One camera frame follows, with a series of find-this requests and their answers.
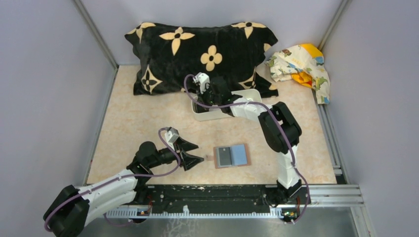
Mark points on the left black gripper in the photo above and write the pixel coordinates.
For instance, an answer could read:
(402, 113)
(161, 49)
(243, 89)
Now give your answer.
(188, 160)

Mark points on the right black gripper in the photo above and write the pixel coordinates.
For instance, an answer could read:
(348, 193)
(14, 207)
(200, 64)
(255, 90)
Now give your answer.
(201, 97)

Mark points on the grey card sleeve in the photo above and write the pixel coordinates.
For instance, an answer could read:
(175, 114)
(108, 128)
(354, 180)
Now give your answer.
(224, 156)

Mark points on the brown leather card holder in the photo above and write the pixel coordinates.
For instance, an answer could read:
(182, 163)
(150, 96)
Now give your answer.
(240, 156)

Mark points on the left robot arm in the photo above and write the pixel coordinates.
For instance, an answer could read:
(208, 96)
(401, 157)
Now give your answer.
(75, 207)

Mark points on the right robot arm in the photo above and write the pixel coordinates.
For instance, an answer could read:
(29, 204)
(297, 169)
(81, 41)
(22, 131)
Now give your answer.
(280, 129)

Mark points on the white oblong plastic bin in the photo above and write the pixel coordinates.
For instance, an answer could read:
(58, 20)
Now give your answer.
(203, 114)

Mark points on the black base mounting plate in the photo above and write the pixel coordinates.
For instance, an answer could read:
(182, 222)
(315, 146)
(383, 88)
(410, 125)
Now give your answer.
(216, 199)

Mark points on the black floral pillow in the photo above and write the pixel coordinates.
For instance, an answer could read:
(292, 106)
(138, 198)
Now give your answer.
(167, 54)

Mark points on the cartoon print cloth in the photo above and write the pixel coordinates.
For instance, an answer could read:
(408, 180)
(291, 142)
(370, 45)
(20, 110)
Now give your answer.
(303, 63)

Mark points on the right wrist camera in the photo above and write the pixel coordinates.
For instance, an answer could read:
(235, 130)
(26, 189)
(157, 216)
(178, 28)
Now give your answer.
(202, 81)

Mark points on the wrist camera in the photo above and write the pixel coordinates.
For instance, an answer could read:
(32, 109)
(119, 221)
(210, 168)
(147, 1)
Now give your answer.
(202, 81)
(171, 135)

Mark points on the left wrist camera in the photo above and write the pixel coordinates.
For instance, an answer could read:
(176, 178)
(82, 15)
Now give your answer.
(171, 135)

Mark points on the aluminium frame rail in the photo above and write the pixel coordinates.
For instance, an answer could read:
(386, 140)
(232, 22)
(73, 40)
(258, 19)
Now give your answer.
(320, 196)

